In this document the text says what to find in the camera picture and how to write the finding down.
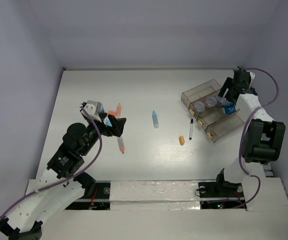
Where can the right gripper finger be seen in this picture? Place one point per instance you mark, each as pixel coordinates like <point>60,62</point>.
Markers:
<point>226,86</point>
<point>232,95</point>

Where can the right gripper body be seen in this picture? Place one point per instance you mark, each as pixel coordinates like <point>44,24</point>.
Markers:
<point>233,86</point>

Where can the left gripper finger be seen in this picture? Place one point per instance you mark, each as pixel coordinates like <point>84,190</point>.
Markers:
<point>112,122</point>
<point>118,132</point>

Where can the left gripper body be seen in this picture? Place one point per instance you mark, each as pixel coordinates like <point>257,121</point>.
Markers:
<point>102,128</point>

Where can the clear paperclip jar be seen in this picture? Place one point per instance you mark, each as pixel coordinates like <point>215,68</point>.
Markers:
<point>200,107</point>
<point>220,99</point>
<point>211,101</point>

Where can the blue paint jar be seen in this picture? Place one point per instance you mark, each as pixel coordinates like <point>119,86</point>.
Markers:
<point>100,108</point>
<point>228,107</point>

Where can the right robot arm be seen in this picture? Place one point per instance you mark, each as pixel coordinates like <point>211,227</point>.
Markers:
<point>262,136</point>

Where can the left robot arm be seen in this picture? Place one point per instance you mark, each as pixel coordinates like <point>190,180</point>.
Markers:
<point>63,181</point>

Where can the orange highlighter cap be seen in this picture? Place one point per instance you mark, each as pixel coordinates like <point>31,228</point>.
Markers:
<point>114,113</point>

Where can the orange highlighter upper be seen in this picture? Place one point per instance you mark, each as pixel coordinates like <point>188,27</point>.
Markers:
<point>118,110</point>

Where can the clear four-compartment organizer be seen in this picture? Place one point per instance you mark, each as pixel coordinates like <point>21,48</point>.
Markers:
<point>213,121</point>

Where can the blue highlighter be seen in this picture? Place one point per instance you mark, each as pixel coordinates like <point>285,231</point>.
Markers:
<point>155,120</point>

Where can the black whiteboard marker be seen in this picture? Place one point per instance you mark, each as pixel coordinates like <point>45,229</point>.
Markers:
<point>191,130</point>

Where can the yellow highlighter cap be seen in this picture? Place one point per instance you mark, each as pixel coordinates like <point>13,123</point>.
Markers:
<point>181,140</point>

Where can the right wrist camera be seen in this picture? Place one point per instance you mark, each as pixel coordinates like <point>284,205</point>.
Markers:
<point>242,79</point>

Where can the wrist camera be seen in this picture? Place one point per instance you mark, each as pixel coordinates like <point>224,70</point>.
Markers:
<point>242,79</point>
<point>91,108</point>

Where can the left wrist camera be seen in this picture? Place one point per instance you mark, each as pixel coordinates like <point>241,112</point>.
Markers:
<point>91,108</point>

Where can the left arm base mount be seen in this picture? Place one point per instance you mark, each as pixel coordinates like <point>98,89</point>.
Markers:
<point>99,200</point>

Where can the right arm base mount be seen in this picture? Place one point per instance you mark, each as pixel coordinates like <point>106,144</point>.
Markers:
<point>218,196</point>

